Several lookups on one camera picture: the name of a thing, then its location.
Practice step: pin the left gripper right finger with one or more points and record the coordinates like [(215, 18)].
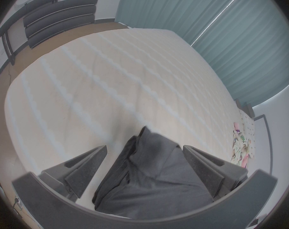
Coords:
[(216, 175)]

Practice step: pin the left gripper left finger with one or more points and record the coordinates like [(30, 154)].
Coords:
[(80, 173)]

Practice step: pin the black T-shirt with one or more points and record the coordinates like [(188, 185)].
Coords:
[(146, 180)]

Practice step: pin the bed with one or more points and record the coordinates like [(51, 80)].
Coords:
[(111, 80)]

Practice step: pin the white printed garment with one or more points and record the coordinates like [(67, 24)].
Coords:
[(238, 149)]

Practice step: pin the small pale pink garment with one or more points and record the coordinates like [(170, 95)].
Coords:
[(236, 126)]

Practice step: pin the white printed pillow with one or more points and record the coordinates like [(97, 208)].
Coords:
[(248, 127)]

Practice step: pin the grey white bedside table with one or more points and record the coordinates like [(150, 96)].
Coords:
[(246, 107)]

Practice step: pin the blue-green curtain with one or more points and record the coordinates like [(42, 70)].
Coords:
[(170, 3), (249, 56)]

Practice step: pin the black chest of drawers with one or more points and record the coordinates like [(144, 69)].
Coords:
[(60, 20)]

